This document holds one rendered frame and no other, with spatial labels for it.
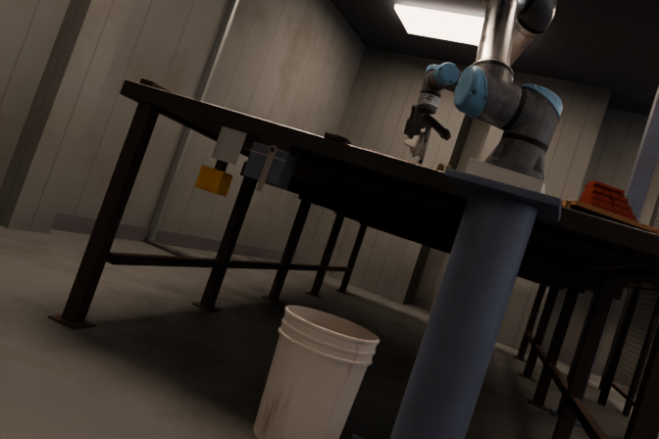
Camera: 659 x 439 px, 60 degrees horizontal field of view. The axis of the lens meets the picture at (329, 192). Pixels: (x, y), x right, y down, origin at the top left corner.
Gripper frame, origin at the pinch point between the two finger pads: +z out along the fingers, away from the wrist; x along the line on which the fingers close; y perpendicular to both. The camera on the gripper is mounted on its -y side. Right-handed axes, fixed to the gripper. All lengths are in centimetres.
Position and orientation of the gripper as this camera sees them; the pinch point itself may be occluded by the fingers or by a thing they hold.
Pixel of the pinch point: (418, 162)
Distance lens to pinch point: 204.0
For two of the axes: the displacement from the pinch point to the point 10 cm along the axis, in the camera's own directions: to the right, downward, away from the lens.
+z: -2.7, 9.6, -0.7
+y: -9.2, -2.3, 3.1
